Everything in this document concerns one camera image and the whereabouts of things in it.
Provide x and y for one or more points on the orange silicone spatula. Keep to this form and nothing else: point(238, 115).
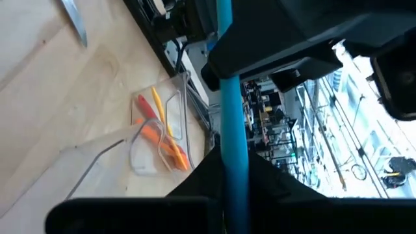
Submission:
point(152, 135)

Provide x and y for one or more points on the blue silicone spatula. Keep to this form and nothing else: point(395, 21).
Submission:
point(234, 130)

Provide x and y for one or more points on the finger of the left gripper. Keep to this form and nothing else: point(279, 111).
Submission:
point(299, 78)
point(260, 55)

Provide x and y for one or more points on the red silicone spatula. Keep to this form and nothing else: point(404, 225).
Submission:
point(144, 105)

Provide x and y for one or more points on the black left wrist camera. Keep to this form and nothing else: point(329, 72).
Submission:
point(399, 81)

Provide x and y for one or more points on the clear plastic bin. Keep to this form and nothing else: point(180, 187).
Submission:
point(107, 169)
point(175, 107)

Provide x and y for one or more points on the yellow silicone spatula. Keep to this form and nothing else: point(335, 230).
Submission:
point(159, 104)

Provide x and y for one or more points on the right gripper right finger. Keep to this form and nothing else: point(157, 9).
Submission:
point(266, 182)

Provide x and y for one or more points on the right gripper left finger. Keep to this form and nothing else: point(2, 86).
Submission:
point(214, 175)

